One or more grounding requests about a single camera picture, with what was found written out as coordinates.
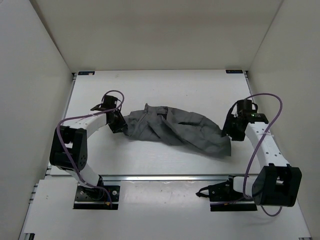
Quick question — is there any grey pleated skirt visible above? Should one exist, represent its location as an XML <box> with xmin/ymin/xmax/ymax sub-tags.
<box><xmin>124</xmin><ymin>104</ymin><xmax>232</xmax><ymax>157</ymax></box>

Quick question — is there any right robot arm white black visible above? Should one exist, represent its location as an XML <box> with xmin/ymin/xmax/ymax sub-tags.
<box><xmin>221</xmin><ymin>112</ymin><xmax>302</xmax><ymax>207</ymax></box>

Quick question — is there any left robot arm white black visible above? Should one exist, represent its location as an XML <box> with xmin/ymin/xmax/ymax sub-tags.
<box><xmin>49</xmin><ymin>109</ymin><xmax>127</xmax><ymax>199</ymax></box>

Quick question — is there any left blue corner label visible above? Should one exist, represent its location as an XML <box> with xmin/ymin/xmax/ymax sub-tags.
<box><xmin>77</xmin><ymin>71</ymin><xmax>95</xmax><ymax>76</ymax></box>

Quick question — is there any blue corner label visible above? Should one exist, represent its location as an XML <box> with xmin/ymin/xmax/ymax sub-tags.
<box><xmin>77</xmin><ymin>71</ymin><xmax>95</xmax><ymax>76</ymax></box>
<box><xmin>225</xmin><ymin>69</ymin><xmax>243</xmax><ymax>74</ymax></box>

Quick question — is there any right blue corner label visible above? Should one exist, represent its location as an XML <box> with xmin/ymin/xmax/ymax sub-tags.
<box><xmin>225</xmin><ymin>69</ymin><xmax>243</xmax><ymax>74</ymax></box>

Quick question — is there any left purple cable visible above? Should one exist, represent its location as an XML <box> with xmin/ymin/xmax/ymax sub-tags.
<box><xmin>56</xmin><ymin>89</ymin><xmax>125</xmax><ymax>208</ymax></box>

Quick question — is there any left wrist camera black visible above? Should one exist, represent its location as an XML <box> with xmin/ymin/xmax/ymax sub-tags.
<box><xmin>90</xmin><ymin>95</ymin><xmax>119</xmax><ymax>112</ymax></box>

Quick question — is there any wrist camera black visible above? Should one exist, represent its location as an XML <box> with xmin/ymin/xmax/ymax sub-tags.
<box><xmin>90</xmin><ymin>95</ymin><xmax>119</xmax><ymax>112</ymax></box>
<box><xmin>235</xmin><ymin>99</ymin><xmax>269</xmax><ymax>124</ymax></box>

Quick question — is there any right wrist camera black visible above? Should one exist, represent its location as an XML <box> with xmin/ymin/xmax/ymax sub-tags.
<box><xmin>235</xmin><ymin>99</ymin><xmax>269</xmax><ymax>124</ymax></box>

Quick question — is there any aluminium front rail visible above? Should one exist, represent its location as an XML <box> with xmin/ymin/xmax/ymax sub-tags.
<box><xmin>46</xmin><ymin>173</ymin><xmax>261</xmax><ymax>182</ymax></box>

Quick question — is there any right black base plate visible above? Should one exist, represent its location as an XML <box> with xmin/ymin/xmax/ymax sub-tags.
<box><xmin>195</xmin><ymin>181</ymin><xmax>258</xmax><ymax>212</ymax></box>

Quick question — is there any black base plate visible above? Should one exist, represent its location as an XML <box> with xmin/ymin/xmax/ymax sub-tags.
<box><xmin>73</xmin><ymin>184</ymin><xmax>121</xmax><ymax>210</ymax></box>
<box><xmin>195</xmin><ymin>181</ymin><xmax>258</xmax><ymax>212</ymax></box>

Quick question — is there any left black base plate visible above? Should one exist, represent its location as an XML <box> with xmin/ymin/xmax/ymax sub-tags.
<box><xmin>73</xmin><ymin>184</ymin><xmax>121</xmax><ymax>210</ymax></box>

